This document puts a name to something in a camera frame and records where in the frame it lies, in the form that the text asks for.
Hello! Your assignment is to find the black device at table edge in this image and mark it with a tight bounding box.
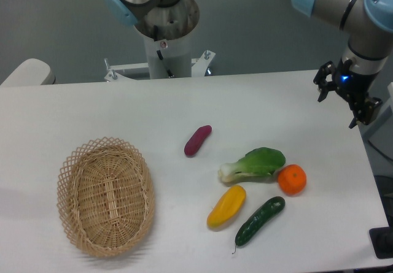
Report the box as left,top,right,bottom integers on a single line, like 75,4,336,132
369,227,392,260

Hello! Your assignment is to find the yellow mango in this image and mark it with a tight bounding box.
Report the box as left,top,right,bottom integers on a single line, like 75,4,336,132
206,185,247,229

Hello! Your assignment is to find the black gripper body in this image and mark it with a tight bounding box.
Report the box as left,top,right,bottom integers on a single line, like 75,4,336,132
332,60,381,107

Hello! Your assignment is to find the woven wicker basket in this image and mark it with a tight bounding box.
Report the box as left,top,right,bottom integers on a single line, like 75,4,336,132
56,137,155,258

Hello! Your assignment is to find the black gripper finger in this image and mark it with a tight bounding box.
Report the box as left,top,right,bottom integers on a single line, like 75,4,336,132
313,61,337,102
348,96,383,129

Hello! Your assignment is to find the purple sweet potato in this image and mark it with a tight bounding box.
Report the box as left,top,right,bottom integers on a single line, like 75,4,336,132
184,125,212,157

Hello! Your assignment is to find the orange tangerine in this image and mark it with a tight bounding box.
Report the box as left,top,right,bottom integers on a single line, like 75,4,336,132
277,164,307,195

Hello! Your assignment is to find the white chair armrest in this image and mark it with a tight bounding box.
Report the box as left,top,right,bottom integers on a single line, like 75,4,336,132
1,58,56,88

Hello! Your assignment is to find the green bok choy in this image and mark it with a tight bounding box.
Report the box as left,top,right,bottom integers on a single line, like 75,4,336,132
218,147,286,183

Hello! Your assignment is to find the dark green cucumber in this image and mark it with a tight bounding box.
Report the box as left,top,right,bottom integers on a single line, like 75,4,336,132
232,196,286,254

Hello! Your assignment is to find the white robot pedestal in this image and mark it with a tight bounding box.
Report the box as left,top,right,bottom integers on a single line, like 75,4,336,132
104,30,216,82

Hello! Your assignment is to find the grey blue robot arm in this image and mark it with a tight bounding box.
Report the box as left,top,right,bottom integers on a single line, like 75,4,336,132
104,0,392,126

